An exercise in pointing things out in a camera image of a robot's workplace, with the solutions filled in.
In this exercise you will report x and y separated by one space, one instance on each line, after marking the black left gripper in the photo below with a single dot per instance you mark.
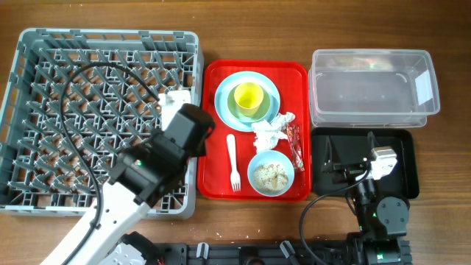
203 152

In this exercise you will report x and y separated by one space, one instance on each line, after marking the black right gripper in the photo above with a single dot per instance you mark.
333 163

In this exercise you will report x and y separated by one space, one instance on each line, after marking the red candy wrapper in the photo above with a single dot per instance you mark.
293 133

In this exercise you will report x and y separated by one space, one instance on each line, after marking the white plastic fork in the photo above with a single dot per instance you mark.
235 177

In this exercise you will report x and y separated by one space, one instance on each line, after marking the light blue bowl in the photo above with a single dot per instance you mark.
271 157

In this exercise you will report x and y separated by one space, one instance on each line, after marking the rice food waste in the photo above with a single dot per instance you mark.
270 178

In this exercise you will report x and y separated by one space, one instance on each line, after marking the white napkin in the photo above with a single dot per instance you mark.
267 134

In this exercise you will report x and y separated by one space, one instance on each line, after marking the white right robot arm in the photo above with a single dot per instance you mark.
382 217

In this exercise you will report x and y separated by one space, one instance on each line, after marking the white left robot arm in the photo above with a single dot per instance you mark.
142 176

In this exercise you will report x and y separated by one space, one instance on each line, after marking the black waste tray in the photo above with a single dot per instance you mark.
404 177

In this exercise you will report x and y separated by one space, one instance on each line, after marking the grey dishwasher rack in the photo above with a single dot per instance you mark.
75 98

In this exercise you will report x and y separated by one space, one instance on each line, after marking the clear plastic bin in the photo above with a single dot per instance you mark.
372 88

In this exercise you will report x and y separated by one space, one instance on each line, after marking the green bowl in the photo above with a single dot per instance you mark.
261 113

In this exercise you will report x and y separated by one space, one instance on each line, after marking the red plastic tray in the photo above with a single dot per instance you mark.
213 174

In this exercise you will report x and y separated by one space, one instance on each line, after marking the yellow plastic cup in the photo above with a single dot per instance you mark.
248 98

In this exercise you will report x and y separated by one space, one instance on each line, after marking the light blue plate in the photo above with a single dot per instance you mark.
233 81

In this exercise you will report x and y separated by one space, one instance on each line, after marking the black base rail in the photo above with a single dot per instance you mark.
331 252

